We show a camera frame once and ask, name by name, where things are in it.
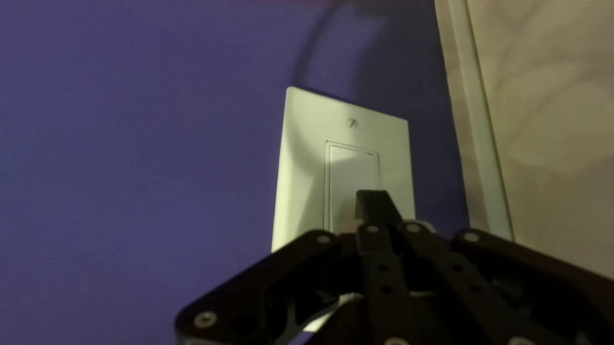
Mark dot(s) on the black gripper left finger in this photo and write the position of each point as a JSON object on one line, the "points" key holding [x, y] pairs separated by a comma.
{"points": [[300, 288]]}

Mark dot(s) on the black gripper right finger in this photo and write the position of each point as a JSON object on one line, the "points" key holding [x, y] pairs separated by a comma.
{"points": [[511, 288]]}

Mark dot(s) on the white closet door frame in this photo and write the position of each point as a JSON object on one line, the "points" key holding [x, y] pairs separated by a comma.
{"points": [[544, 116]]}

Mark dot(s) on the white wall switch plate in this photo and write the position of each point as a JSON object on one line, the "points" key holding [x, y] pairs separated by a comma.
{"points": [[308, 165]]}

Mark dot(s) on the white rocker light switch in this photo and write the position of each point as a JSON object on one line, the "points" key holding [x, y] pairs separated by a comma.
{"points": [[348, 175]]}

